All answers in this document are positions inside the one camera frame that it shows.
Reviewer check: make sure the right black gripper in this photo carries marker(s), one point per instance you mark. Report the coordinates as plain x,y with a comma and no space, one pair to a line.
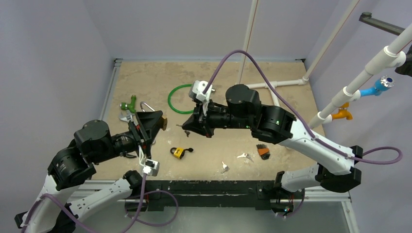
204,119

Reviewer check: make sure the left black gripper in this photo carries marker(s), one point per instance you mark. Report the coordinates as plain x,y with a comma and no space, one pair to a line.
148,130

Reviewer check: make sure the small yellow padlock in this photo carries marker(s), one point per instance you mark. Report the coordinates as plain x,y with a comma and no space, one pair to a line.
180,152

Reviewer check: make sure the large brass padlock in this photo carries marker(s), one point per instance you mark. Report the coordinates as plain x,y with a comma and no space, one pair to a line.
146,107

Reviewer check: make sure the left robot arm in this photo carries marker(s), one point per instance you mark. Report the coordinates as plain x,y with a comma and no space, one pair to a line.
73,165

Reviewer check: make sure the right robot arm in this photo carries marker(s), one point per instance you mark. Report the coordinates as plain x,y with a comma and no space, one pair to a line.
334,167

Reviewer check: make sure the orange hex key set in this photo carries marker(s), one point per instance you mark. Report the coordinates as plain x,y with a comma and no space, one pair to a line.
263,151

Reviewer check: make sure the red adjustable wrench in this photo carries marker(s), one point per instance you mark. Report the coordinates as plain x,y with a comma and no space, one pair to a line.
126,116

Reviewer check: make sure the orange faucet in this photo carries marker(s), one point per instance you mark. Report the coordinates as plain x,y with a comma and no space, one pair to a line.
342,113

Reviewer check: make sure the blue faucet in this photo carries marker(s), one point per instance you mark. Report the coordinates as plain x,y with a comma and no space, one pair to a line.
381,85

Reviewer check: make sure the black overhead bar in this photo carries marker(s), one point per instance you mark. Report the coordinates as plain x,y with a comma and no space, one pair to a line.
366,17

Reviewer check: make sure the green hose nozzle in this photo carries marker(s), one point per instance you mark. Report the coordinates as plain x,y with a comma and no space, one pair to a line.
129,106

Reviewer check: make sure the green cable lock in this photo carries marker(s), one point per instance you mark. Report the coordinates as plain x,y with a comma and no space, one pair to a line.
172,100

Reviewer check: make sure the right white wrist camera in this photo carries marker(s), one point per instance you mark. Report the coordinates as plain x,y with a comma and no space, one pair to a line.
200,92

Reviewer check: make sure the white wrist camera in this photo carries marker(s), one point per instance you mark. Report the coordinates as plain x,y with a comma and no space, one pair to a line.
200,92
149,167

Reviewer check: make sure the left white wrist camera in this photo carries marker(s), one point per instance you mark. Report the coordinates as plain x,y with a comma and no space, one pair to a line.
149,167

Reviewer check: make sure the white pvc pipe frame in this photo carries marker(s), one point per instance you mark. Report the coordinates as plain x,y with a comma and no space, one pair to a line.
388,57

